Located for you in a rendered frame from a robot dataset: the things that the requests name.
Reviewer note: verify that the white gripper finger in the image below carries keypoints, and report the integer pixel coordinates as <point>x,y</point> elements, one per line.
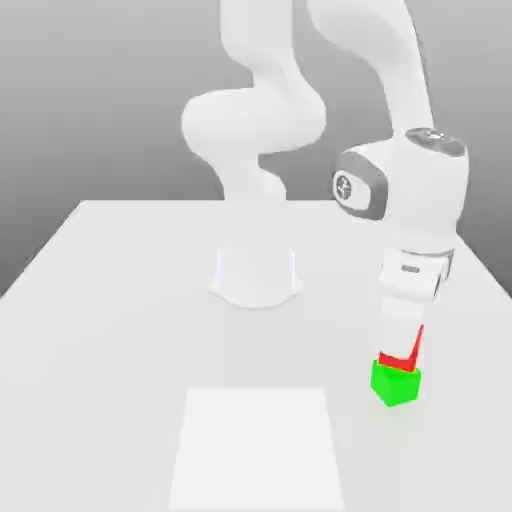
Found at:
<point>400,328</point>

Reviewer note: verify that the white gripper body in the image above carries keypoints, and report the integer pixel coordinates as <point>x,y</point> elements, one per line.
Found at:
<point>408,282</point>

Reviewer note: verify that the small red cube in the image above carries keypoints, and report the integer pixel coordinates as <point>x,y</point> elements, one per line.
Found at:
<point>401,362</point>

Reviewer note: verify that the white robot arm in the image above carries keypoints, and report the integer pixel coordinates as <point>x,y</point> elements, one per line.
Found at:
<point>256,120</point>

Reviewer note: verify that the small green cube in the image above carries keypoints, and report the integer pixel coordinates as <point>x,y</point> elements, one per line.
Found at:
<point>394,386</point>

